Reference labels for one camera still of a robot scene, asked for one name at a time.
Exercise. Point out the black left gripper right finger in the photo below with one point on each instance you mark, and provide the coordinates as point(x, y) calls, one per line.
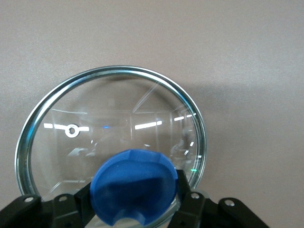
point(202, 211)

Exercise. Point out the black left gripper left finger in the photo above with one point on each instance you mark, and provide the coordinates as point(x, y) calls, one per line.
point(64, 211)

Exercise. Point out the glass lid with blue knob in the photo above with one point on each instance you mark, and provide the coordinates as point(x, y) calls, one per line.
point(135, 180)

